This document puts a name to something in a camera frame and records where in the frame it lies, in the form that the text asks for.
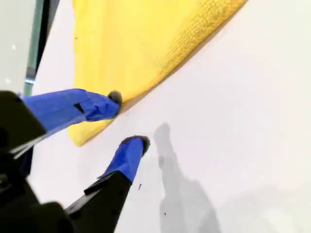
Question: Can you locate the yellow square towel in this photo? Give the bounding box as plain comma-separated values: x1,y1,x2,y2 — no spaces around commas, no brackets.
68,0,248,148

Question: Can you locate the light grey metal post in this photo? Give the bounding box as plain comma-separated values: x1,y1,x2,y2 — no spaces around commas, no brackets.
23,0,45,98

